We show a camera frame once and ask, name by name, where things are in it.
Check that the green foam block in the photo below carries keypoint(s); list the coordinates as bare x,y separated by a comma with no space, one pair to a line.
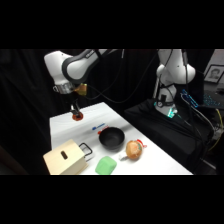
106,165

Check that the brown round plush toy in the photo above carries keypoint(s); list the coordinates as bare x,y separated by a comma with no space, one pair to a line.
134,149

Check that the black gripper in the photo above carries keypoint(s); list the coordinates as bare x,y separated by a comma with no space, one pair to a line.
72,98

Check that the framed portrait picture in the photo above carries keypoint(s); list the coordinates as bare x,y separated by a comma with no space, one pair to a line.
214,73

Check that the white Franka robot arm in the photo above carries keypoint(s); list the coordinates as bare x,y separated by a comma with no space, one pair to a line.
55,66

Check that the blue marker pen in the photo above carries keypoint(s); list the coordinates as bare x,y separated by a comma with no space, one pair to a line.
98,127

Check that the gold wrist camera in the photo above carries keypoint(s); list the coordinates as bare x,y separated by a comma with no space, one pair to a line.
81,89

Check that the small green light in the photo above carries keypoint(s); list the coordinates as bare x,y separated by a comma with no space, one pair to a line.
171,113

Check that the blue backlit keyboard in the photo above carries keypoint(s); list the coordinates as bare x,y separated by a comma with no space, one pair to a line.
213,101

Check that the black bowl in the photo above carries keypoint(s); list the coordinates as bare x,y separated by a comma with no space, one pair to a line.
111,138

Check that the red ball with orange mesh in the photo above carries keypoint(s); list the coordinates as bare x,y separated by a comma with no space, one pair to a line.
78,117

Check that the black robot stand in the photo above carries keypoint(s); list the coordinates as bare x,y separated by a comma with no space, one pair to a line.
166,133

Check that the red marker pen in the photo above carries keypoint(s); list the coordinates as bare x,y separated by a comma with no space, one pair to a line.
104,130

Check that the black curtain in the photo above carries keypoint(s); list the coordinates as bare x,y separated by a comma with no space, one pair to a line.
23,100

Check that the light wooden box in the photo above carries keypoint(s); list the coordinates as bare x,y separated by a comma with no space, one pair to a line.
65,160

